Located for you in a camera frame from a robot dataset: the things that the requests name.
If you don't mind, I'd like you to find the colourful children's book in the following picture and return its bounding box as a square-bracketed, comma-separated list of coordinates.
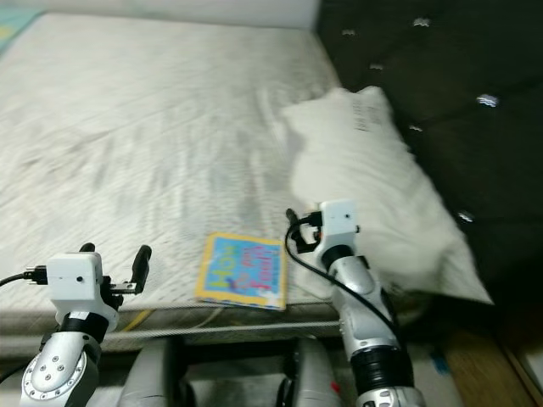
[194, 231, 287, 310]

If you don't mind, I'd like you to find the white pillow with green tree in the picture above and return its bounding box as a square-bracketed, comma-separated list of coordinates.
[282, 86, 495, 306]

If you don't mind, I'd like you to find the grey left robot leg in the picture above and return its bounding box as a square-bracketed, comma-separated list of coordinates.
[117, 337, 183, 407]

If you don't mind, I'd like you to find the grey robot leg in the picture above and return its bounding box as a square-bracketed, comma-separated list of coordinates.
[276, 337, 340, 407]
[117, 337, 183, 407]

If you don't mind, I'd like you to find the white quilted mattress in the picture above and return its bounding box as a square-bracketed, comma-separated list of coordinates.
[0, 10, 434, 340]

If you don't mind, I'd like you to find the grey right robot leg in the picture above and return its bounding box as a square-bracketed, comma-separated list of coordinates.
[276, 337, 340, 407]

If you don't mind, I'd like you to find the black tufted headboard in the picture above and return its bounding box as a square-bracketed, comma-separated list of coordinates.
[314, 0, 543, 323]

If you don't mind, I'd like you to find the teal polka-dot patch blanket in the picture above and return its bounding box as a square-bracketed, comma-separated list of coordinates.
[0, 7, 43, 52]

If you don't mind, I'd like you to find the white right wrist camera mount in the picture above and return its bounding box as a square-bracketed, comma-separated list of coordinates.
[318, 200, 359, 254]

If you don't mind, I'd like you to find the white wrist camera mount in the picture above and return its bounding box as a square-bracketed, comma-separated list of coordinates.
[318, 200, 359, 254]
[48, 252, 103, 316]

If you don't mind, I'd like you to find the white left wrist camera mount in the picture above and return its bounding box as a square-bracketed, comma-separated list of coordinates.
[48, 252, 103, 316]

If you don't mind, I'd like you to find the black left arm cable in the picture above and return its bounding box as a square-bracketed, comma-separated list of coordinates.
[0, 267, 52, 382]

